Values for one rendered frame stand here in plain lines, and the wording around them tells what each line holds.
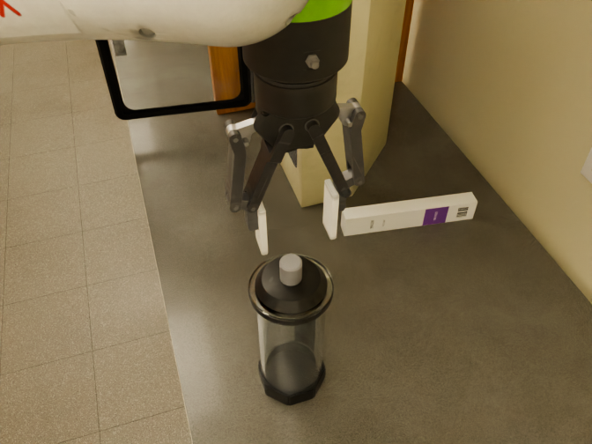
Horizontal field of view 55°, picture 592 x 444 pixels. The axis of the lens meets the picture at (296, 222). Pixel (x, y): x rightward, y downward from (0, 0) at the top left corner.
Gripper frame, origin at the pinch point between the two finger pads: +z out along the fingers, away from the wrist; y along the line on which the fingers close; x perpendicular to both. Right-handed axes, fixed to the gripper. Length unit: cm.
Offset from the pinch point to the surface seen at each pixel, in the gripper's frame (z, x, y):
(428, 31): 19, -69, -54
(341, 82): 6.3, -35.3, -18.7
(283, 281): 9.1, 0.9, 1.9
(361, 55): 1.8, -35.4, -22.0
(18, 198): 128, -170, 79
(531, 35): 3, -36, -55
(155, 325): 128, -84, 28
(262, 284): 9.6, 0.1, 4.4
